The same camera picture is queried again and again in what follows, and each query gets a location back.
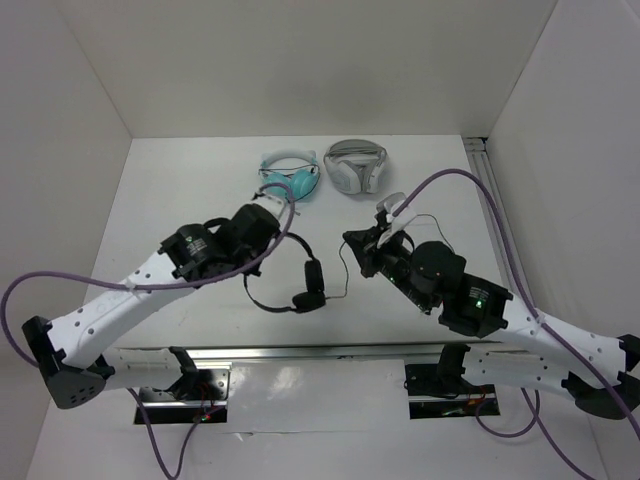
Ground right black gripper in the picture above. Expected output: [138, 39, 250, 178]
[341, 224, 431, 310]

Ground black wired headphones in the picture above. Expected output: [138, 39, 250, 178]
[242, 213, 456, 316]

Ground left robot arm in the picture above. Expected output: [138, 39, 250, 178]
[22, 194, 287, 409]

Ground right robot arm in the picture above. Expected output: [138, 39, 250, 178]
[343, 227, 639, 420]

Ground teal cat-ear headphones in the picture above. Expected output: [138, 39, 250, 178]
[258, 149, 321, 202]

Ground white grey gaming headset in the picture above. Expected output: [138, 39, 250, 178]
[323, 139, 388, 195]

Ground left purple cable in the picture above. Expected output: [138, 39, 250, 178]
[0, 182, 296, 371]

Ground purple cable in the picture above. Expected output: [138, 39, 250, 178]
[389, 168, 640, 480]
[0, 182, 296, 371]

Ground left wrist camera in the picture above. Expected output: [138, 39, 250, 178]
[250, 192, 291, 221]

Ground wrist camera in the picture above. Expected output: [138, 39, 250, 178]
[250, 192, 291, 221]
[376, 192, 417, 249]

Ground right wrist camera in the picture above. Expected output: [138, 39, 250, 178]
[376, 192, 417, 249]

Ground aluminium rail front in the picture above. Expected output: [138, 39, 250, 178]
[185, 340, 499, 363]

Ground aluminium rail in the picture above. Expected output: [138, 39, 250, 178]
[185, 340, 499, 363]
[462, 137, 534, 312]

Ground aluminium rail right side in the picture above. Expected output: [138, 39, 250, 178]
[462, 137, 534, 312]

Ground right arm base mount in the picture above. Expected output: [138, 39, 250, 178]
[404, 363, 500, 420]

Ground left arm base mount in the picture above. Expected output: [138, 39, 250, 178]
[137, 362, 232, 425]

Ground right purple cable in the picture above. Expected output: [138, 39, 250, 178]
[389, 168, 640, 480]

